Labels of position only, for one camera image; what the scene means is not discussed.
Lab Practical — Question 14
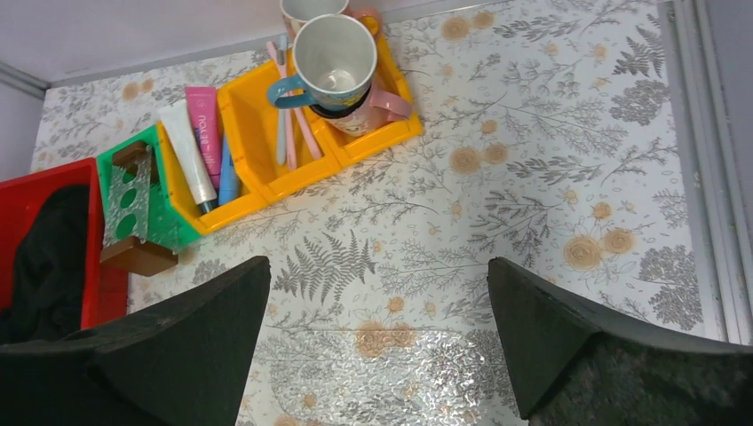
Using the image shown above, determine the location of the blue ceramic mug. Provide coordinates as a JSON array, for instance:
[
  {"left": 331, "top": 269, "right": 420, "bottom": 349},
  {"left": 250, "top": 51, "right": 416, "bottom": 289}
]
[{"left": 267, "top": 14, "right": 378, "bottom": 111}]

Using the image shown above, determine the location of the blue toothpaste tube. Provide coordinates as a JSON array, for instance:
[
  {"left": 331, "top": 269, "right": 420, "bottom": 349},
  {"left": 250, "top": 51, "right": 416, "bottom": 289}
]
[{"left": 218, "top": 134, "right": 240, "bottom": 206}]

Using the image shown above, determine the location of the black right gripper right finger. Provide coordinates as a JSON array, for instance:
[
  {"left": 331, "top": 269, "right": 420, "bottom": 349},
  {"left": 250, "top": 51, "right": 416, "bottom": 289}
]
[{"left": 487, "top": 257, "right": 752, "bottom": 425}]

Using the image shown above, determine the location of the pink pumpkin-face mug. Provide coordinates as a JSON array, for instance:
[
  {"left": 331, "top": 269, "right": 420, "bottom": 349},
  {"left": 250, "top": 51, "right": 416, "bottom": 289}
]
[{"left": 309, "top": 83, "right": 413, "bottom": 138}]

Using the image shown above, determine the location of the yellow bin with toothpaste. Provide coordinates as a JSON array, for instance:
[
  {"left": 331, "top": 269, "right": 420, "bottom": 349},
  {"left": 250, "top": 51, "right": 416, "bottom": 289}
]
[{"left": 156, "top": 122, "right": 268, "bottom": 235}]

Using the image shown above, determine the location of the red plastic tray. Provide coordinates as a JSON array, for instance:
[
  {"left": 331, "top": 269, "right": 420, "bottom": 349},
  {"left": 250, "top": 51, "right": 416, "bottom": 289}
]
[{"left": 1, "top": 157, "right": 129, "bottom": 328}]

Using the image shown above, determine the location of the pink toothbrush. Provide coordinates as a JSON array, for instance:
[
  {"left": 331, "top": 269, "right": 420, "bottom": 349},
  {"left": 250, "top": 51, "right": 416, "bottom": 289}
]
[
  {"left": 266, "top": 42, "right": 297, "bottom": 170},
  {"left": 292, "top": 107, "right": 321, "bottom": 160}
]

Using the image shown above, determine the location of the floral orange-handled mug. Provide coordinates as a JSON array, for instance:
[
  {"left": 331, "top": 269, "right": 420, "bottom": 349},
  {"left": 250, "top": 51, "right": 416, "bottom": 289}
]
[{"left": 279, "top": 0, "right": 384, "bottom": 38}]

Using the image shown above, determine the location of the yellow bin with toothbrushes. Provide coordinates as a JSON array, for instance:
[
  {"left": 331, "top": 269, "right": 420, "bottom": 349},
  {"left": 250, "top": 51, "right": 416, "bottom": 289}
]
[{"left": 218, "top": 60, "right": 342, "bottom": 204}]

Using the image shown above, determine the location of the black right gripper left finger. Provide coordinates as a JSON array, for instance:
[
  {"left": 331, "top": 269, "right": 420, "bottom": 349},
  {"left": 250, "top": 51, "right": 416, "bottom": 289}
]
[{"left": 1, "top": 256, "right": 271, "bottom": 425}]

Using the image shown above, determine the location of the black cloth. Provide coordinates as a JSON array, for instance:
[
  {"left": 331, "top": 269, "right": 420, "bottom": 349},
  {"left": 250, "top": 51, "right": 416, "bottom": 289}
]
[{"left": 1, "top": 185, "right": 90, "bottom": 344}]

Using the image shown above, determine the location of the white toothpaste tube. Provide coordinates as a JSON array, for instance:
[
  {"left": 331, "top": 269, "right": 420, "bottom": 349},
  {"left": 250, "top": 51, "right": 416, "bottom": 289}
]
[{"left": 158, "top": 99, "right": 218, "bottom": 214}]

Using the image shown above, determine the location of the pink toothpaste tube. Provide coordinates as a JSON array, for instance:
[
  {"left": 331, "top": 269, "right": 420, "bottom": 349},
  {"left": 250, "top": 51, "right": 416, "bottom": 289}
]
[{"left": 185, "top": 86, "right": 222, "bottom": 189}]

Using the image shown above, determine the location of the yellow bin with mugs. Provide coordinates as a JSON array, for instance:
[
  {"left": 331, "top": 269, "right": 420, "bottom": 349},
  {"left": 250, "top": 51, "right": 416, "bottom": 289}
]
[{"left": 305, "top": 35, "right": 423, "bottom": 167}]

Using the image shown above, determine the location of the green plastic bin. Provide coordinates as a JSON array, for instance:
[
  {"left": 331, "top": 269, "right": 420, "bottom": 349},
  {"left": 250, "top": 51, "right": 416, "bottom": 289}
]
[{"left": 96, "top": 125, "right": 199, "bottom": 253}]

